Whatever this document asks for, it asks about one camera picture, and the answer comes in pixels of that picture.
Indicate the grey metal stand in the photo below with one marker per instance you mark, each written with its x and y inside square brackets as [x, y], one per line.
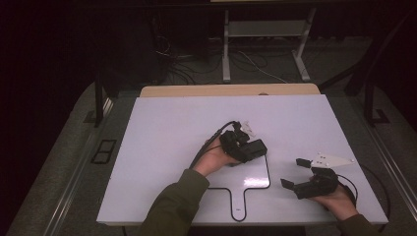
[267, 29]

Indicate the wooden table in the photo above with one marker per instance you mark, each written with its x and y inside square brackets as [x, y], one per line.
[229, 90]

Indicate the person's right hand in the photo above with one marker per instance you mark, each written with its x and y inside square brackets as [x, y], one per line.
[342, 203]

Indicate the black whiteboard eraser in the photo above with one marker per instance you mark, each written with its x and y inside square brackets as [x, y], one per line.
[255, 149]

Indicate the person's left hand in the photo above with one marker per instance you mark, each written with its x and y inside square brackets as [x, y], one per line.
[211, 157]

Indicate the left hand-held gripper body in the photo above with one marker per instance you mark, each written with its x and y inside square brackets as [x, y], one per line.
[234, 142]

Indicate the aluminium rail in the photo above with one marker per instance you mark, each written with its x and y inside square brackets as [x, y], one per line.
[390, 160]
[78, 170]

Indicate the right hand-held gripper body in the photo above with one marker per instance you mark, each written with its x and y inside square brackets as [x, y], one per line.
[323, 183]

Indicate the black metal stand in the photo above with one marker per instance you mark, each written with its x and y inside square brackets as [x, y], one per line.
[369, 98]
[98, 98]

